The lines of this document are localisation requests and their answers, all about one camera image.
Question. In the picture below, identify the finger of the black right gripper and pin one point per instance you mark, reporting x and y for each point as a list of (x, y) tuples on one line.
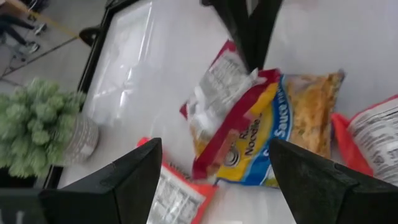
[(264, 28), (234, 21)]

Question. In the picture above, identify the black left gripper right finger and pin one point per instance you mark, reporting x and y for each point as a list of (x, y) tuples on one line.
[(335, 196)]

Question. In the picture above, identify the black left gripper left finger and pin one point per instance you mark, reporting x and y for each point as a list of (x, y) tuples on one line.
[(93, 196)]

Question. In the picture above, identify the orange noodle pack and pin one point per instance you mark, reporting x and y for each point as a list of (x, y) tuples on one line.
[(177, 202), (379, 137)]

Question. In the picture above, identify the dark red noodle pack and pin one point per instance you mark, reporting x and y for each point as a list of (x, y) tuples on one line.
[(217, 93)]

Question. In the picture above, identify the blue yellow noodle pack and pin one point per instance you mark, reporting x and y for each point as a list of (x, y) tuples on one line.
[(311, 118)]

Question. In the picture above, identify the green plant in patterned pot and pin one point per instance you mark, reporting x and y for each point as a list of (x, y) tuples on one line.
[(37, 124)]

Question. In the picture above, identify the person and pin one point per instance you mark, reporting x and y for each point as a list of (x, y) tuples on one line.
[(15, 21)]

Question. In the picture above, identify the black table frame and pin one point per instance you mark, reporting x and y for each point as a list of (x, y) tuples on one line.
[(92, 56)]

